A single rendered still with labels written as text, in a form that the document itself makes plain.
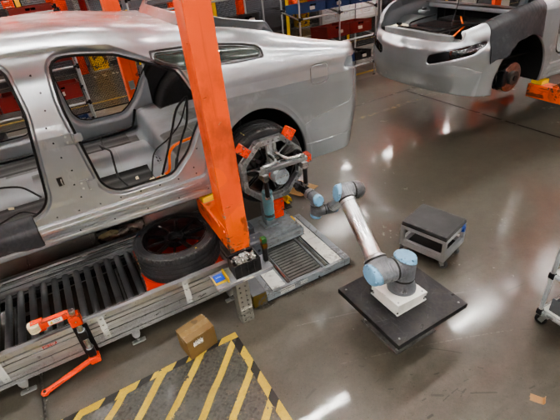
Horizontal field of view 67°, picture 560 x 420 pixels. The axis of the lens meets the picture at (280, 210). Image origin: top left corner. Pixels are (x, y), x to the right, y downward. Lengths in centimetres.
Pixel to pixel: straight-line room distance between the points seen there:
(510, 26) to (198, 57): 349
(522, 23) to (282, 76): 280
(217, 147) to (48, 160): 109
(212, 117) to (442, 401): 218
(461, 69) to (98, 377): 438
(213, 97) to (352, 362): 191
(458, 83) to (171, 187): 329
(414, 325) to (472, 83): 304
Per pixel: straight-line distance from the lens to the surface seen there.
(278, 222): 382
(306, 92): 349
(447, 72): 506
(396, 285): 287
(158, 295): 317
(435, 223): 365
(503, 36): 511
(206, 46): 250
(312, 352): 306
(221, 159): 270
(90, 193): 318
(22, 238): 327
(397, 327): 283
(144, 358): 330
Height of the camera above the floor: 241
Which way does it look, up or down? 33 degrees down
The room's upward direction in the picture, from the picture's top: 6 degrees counter-clockwise
